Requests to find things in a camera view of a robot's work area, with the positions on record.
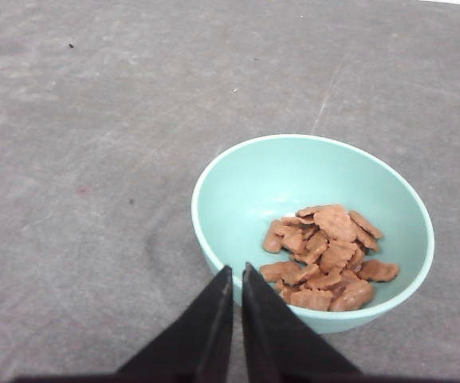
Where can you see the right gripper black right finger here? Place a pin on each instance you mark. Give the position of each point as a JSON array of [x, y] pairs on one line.
[[279, 346]]

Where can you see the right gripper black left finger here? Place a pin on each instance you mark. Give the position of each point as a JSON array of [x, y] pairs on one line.
[[196, 346]]

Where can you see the brown beef pieces pile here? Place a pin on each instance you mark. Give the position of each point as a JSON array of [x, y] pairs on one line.
[[327, 269]]

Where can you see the mint green bowl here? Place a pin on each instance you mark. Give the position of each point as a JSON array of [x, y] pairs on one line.
[[249, 185]]

